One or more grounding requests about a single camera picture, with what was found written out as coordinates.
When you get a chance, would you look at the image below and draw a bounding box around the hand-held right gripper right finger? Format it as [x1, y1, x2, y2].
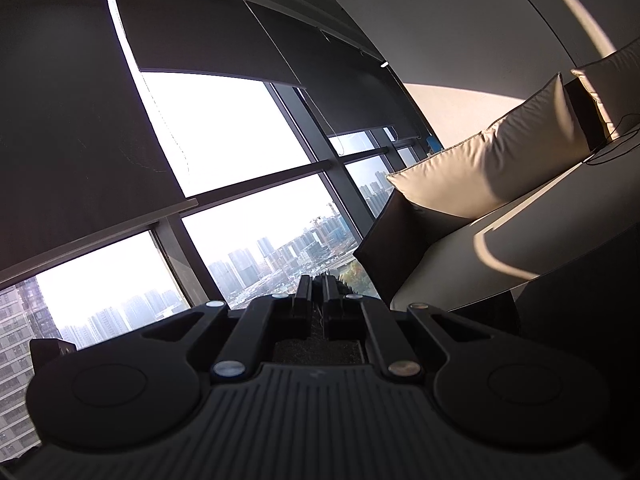
[322, 275, 494, 380]

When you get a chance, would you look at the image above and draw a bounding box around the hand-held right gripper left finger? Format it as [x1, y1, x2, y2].
[141, 276, 314, 380]

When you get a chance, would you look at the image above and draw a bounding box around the beige sofa with brown sides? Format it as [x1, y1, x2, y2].
[352, 40, 640, 313]

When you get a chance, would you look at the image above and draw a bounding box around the large beige sofa cushion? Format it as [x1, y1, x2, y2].
[386, 72, 592, 219]

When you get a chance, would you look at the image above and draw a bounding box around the dark roller blind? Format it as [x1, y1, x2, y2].
[0, 0, 199, 286]
[244, 0, 420, 140]
[106, 0, 304, 89]

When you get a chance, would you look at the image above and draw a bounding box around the thin black cable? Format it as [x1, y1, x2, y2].
[584, 110, 640, 167]

